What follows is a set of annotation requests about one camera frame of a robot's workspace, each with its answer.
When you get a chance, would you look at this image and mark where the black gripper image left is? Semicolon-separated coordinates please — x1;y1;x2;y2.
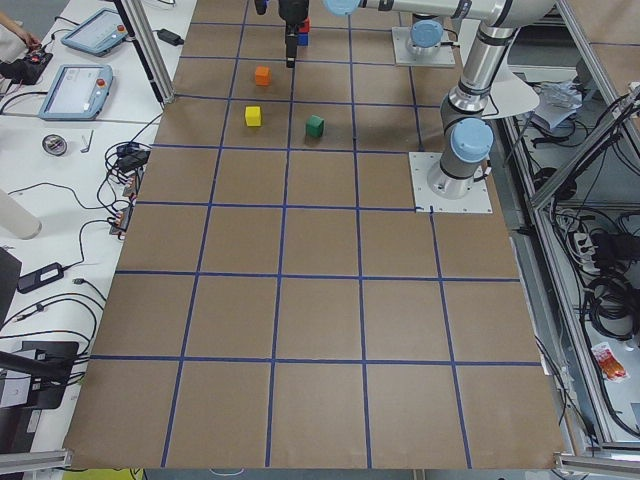
278;0;309;68

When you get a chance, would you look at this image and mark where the red wooden block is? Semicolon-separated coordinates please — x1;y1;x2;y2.
298;17;310;35

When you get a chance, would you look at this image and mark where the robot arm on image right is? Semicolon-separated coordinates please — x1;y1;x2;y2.
432;21;516;200

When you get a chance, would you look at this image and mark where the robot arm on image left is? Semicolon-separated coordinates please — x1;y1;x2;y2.
323;1;554;75

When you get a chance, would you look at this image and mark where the orange wooden block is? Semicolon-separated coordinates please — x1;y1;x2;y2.
254;65;272;87

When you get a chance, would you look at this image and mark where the yellow wooden block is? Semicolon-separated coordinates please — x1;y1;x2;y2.
244;105;262;127

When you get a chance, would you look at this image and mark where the green wooden block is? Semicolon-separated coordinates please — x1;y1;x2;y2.
305;115;325;138

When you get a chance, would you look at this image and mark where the blue teach pendant upper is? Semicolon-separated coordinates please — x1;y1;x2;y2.
61;8;128;57

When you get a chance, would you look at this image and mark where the blue teach pendant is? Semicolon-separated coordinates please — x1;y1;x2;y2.
38;64;114;121
61;8;128;57

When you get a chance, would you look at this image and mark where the blue teach pendant lower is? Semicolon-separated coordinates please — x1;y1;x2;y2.
38;64;114;121

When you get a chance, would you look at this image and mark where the round tape roll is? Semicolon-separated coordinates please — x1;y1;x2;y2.
41;134;68;157

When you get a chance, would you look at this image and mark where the white paper roll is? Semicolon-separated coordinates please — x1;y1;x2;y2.
0;190;42;240

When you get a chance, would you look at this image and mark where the black power adapter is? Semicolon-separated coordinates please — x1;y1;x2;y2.
17;262;65;294

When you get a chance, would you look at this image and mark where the orange snack packet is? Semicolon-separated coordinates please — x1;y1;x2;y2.
591;342;628;382

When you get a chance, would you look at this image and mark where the black wrist camera image left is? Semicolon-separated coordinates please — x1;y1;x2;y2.
254;0;269;16

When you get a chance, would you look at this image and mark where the aluminium frame post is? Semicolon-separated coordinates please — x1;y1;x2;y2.
114;0;175;105

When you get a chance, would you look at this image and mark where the white base plate image left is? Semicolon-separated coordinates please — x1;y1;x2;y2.
391;27;456;68

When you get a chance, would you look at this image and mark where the white base plate image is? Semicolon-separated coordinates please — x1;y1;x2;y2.
408;152;493;214
391;27;456;68

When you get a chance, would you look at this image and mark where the white base plate image right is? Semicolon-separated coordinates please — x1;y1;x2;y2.
408;152;493;214

